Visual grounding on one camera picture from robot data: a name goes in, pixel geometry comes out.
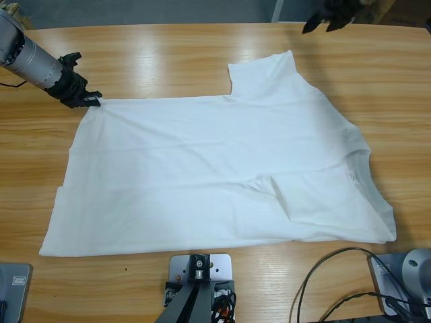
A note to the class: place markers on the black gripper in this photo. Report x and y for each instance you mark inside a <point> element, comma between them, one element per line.
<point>343,8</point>
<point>69,89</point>

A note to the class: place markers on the white t-shirt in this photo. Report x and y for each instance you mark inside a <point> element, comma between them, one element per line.
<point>202,168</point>

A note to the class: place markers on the white upright pole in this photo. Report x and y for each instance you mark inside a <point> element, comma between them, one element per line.
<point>277,10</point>

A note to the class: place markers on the brown cardboard box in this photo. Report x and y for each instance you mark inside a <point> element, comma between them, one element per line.
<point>380,11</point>

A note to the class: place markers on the dark printed box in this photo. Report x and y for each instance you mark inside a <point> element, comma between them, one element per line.
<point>404,17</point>

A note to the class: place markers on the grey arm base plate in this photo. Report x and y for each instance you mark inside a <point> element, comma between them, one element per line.
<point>15,303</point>
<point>382,292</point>

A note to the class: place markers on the dark camera post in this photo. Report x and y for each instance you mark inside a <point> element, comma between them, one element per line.
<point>188,306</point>

